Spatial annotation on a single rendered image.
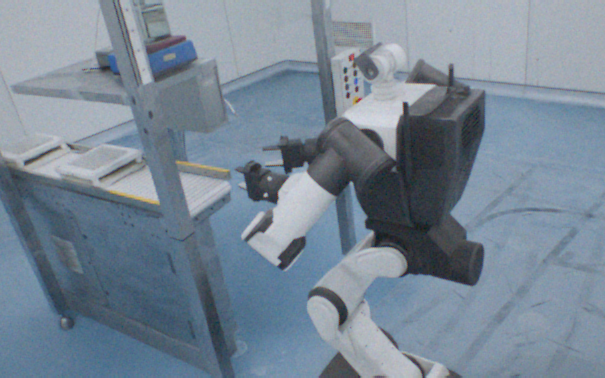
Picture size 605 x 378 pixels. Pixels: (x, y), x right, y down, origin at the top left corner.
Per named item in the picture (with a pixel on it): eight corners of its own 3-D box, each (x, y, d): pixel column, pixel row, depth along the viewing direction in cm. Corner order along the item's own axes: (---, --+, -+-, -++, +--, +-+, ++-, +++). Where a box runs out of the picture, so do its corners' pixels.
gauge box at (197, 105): (229, 122, 187) (217, 66, 178) (209, 134, 179) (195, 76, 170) (185, 117, 199) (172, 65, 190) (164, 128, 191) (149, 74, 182)
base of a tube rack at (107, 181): (59, 183, 214) (57, 178, 213) (108, 158, 231) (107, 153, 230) (97, 193, 201) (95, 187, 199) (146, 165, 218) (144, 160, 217)
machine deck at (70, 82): (218, 69, 178) (215, 57, 176) (130, 109, 152) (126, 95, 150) (102, 64, 212) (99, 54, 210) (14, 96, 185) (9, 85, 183)
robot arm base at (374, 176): (379, 196, 119) (409, 157, 114) (351, 205, 109) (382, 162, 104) (333, 153, 125) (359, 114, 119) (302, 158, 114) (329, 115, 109)
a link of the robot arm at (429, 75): (455, 87, 152) (464, 80, 138) (438, 115, 153) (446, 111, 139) (419, 67, 153) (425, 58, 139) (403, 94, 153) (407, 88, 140)
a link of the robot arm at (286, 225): (279, 283, 116) (345, 207, 111) (232, 246, 115) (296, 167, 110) (286, 265, 127) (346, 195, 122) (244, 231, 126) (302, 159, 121)
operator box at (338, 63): (365, 104, 243) (360, 47, 231) (347, 118, 231) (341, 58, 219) (354, 103, 246) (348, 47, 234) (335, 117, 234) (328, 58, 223)
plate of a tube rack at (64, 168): (55, 172, 212) (53, 167, 211) (105, 147, 229) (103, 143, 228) (93, 181, 198) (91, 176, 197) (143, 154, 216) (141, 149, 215)
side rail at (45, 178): (179, 214, 176) (177, 205, 175) (175, 216, 175) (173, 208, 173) (-21, 163, 248) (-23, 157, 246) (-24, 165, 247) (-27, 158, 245)
